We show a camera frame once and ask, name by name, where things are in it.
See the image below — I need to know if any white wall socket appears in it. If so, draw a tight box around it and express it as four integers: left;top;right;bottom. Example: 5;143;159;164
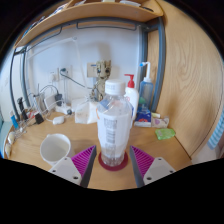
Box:
49;66;73;83

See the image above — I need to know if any blue striped towel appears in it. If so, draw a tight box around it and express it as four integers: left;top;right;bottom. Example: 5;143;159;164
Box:
207;108;224;151

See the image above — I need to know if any green wipes packet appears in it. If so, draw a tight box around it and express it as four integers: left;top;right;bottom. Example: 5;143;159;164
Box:
154;127;177;141

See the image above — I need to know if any round cream bun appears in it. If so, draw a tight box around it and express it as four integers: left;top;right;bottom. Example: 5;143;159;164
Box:
7;130;17;145
3;142;13;158

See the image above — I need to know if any wooden shelf unit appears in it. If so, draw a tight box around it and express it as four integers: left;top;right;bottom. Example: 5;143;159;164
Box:
13;0;165;49

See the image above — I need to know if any pink packet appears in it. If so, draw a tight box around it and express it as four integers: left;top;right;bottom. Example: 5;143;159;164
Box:
151;113;170;129

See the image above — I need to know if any blue packet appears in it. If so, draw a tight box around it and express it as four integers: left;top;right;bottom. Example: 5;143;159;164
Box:
133;111;153;128

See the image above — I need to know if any white charger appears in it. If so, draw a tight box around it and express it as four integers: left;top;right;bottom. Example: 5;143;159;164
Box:
52;115;66;126

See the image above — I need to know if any black handheld device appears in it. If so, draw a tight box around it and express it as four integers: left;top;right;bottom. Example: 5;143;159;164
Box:
17;97;29;121

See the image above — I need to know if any clear blue spray bottle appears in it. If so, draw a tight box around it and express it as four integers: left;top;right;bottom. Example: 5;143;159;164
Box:
138;61;155;114

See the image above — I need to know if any white red-pump lotion bottle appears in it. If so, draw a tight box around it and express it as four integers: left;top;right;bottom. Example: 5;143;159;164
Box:
123;73;140;126

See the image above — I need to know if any tree creature figurine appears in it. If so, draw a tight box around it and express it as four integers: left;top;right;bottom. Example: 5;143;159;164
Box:
89;59;113;103

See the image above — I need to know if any white paper bag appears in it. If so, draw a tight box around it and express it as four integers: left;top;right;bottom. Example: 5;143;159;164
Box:
73;99;100;125

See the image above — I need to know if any cream plastic cup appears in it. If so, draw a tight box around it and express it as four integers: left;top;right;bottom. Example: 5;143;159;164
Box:
39;133;72;167

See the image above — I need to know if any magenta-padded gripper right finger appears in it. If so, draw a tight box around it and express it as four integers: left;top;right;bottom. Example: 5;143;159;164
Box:
129;145;177;188

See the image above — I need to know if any white desk lamp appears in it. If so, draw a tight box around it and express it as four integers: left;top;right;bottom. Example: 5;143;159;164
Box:
26;36;91;101

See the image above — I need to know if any clear plastic water bottle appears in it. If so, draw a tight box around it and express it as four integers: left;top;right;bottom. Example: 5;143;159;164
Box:
96;78;133;168

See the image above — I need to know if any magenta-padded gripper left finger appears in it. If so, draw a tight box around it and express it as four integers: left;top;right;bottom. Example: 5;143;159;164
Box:
48;144;98;188

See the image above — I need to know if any flat round red coaster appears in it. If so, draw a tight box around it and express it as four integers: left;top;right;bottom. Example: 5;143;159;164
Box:
97;151;129;172

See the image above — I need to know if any grey metal desk frame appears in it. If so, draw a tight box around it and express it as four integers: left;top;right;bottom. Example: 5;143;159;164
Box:
9;16;167;114

